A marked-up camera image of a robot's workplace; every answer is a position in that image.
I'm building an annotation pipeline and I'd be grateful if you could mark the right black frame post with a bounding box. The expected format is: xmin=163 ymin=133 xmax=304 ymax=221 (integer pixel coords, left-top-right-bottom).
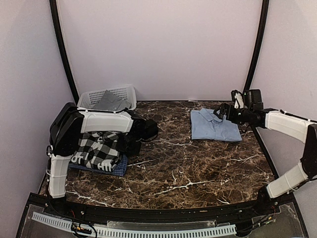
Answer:
xmin=243 ymin=0 xmax=269 ymax=92

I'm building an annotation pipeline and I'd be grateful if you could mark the grey shirt in basket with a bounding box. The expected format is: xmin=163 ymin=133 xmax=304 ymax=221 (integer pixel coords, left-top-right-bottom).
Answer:
xmin=92 ymin=90 xmax=131 ymax=111

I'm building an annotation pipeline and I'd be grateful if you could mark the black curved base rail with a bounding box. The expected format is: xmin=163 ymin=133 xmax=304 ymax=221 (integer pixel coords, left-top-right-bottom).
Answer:
xmin=27 ymin=192 xmax=298 ymax=224

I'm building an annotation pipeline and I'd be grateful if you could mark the black frame post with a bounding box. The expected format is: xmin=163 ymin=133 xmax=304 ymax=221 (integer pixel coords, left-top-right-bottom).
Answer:
xmin=243 ymin=0 xmax=269 ymax=92
xmin=49 ymin=0 xmax=80 ymax=103

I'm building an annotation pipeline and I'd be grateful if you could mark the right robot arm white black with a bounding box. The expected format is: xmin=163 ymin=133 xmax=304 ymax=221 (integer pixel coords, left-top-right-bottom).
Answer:
xmin=214 ymin=89 xmax=317 ymax=215

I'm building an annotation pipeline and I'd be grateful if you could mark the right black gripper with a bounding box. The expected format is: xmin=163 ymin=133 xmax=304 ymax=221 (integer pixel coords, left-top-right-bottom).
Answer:
xmin=213 ymin=103 xmax=253 ymax=125

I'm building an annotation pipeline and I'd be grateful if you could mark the light blue long sleeve shirt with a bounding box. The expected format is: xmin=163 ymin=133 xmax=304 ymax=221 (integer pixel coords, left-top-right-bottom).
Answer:
xmin=190 ymin=108 xmax=242 ymax=142

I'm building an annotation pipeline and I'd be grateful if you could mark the left black frame post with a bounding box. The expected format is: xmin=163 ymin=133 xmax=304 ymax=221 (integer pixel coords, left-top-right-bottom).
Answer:
xmin=49 ymin=0 xmax=80 ymax=103

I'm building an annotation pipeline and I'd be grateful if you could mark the blue checked shirt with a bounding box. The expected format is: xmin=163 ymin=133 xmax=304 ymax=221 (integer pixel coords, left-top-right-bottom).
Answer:
xmin=68 ymin=155 xmax=128 ymax=177

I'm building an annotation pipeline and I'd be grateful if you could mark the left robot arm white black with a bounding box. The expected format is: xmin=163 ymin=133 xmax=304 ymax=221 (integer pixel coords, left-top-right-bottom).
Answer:
xmin=46 ymin=103 xmax=159 ymax=216

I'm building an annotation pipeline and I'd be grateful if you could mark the white plastic mesh basket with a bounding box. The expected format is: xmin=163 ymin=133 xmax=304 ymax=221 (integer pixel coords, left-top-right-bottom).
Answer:
xmin=77 ymin=85 xmax=137 ymax=111

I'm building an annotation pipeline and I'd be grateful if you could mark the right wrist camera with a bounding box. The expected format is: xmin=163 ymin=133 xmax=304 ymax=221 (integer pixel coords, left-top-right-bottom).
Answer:
xmin=231 ymin=90 xmax=245 ymax=109

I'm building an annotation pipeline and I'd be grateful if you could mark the black white plaid shirt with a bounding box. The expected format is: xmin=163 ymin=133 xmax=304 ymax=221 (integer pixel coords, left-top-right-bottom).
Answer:
xmin=70 ymin=131 xmax=122 ymax=172

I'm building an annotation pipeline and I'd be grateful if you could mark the white slotted cable duct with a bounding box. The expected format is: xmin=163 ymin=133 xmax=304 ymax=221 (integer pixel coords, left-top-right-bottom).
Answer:
xmin=32 ymin=212 xmax=237 ymax=238

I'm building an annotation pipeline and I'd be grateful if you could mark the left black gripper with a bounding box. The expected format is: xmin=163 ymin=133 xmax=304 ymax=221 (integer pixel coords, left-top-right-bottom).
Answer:
xmin=115 ymin=133 xmax=144 ymax=156

